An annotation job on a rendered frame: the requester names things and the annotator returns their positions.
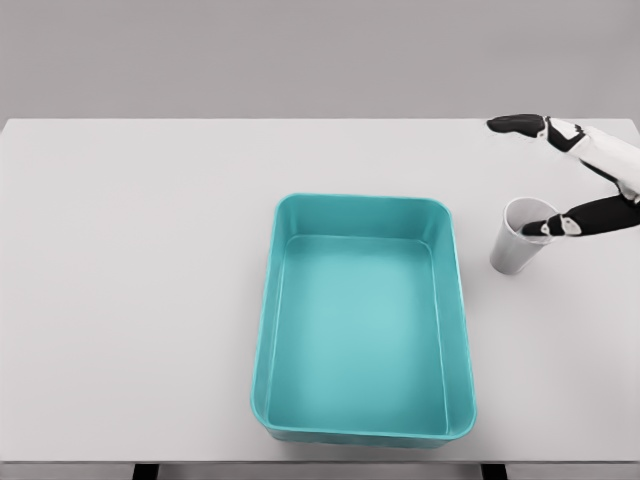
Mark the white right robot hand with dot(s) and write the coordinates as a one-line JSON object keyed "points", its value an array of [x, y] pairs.
{"points": [[607, 152]]}

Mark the teal rectangular basket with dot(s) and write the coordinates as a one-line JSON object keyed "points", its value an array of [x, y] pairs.
{"points": [[363, 320]]}

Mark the white paper cup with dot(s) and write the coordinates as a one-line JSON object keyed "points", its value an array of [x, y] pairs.
{"points": [[515, 252]]}

